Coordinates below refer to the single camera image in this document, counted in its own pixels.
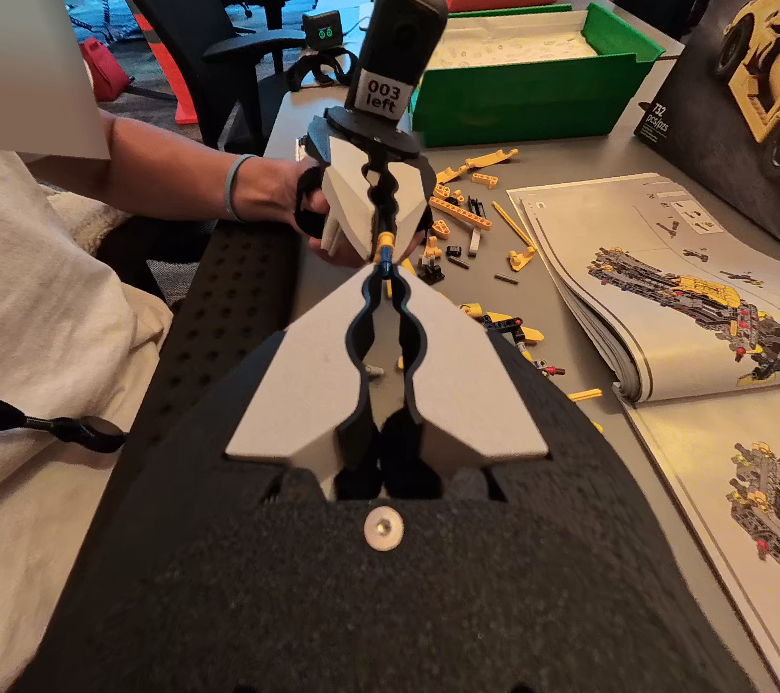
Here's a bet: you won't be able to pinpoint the thin wristband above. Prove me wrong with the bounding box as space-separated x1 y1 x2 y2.
223 154 260 223

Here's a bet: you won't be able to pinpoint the open instruction booklet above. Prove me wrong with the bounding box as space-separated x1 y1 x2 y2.
506 172 780 688

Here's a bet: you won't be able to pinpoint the green plastic bin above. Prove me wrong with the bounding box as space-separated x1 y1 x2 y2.
409 3 666 148

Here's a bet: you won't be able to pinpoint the black strap with metal clip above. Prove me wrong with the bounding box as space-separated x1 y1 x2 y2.
0 401 128 455

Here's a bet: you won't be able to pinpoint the grey desk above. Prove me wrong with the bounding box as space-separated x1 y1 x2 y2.
262 0 780 693

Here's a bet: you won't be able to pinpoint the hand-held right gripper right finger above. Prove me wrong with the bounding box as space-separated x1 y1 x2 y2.
385 264 550 500

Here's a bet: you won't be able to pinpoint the toy car set box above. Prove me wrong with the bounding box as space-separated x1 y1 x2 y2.
634 0 780 243

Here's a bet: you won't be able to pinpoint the person's left hand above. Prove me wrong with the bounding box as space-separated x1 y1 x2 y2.
234 157 375 270

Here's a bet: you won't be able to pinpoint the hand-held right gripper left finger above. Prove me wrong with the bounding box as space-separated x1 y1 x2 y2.
224 265 384 500

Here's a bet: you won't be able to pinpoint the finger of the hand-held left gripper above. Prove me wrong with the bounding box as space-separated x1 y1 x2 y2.
320 134 381 262
387 157 430 264

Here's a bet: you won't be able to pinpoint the black looped strap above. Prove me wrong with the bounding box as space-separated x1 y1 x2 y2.
286 47 360 92

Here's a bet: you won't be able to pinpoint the person's left forearm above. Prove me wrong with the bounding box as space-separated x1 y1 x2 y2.
91 111 241 221

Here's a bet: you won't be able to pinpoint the white paper packets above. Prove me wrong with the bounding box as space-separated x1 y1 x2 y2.
427 13 601 72

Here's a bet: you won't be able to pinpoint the thin yellow rod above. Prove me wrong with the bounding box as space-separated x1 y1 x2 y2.
491 199 538 250

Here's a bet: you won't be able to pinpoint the small black device green lights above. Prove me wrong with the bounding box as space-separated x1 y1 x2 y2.
303 11 345 49

